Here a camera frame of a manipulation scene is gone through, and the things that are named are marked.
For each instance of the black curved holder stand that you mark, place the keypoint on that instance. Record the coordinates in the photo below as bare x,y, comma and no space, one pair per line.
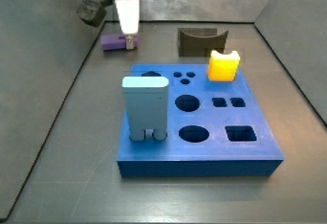
198,41

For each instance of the light blue tall block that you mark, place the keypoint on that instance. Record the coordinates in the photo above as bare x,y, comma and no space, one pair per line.
146,94

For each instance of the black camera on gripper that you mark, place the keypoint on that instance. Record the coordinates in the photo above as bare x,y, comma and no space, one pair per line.
91,13

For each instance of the purple double-square block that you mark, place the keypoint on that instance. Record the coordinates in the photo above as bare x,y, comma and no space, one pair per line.
118,42

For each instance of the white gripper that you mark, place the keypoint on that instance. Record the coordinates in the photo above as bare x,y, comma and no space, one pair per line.
129,17

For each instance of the yellow notched block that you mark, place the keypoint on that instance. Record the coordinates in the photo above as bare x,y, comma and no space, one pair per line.
223,66

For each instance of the blue peg board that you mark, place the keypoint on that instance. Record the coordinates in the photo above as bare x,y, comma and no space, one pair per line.
218,135

